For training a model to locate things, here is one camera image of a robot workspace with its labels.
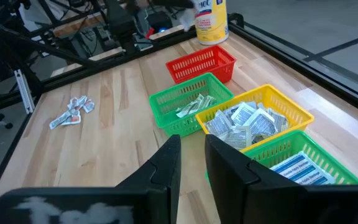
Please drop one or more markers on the yellow plastic basket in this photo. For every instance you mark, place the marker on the yellow plastic basket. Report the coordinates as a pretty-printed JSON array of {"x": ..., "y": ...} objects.
[{"x": 275, "y": 137}]

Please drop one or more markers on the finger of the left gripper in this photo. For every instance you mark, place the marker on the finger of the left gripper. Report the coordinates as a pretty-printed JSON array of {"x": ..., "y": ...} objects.
[{"x": 172, "y": 3}]

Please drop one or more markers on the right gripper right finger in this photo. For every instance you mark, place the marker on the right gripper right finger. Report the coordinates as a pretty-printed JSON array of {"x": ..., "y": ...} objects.
[{"x": 228, "y": 174}]

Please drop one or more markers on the red plastic basket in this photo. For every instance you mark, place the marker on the red plastic basket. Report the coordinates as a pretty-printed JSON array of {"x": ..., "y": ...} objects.
[{"x": 221, "y": 62}]

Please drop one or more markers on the green plastic basket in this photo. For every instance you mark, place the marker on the green plastic basket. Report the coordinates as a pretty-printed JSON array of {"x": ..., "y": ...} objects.
[
  {"x": 295, "y": 133},
  {"x": 163, "y": 115}
]

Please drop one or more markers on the blue striped bandage packet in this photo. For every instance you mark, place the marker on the blue striped bandage packet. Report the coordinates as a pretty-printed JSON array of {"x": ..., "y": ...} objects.
[
  {"x": 319, "y": 180},
  {"x": 291, "y": 163}
]

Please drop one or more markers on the pile of newspaper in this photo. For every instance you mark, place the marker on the pile of newspaper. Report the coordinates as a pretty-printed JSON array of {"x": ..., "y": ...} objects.
[
  {"x": 261, "y": 124},
  {"x": 279, "y": 120}
]

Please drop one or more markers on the wooden background workbench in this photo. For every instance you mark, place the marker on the wooden background workbench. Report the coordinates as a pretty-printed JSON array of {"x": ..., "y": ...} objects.
[{"x": 73, "y": 28}]

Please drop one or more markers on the black box with blue light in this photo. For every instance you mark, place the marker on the black box with blue light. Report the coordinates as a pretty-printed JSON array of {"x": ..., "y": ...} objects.
[{"x": 160, "y": 21}]

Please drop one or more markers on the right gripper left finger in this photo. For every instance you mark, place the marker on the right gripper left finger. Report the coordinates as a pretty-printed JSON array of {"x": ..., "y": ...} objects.
[{"x": 160, "y": 174}]

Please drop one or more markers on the short silver extrusion piece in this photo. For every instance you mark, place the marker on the short silver extrusion piece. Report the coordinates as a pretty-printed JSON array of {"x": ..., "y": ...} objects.
[{"x": 25, "y": 93}]

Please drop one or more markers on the yellow Lysol wipes canister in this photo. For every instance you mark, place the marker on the yellow Lysol wipes canister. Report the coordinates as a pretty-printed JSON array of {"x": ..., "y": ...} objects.
[{"x": 211, "y": 28}]

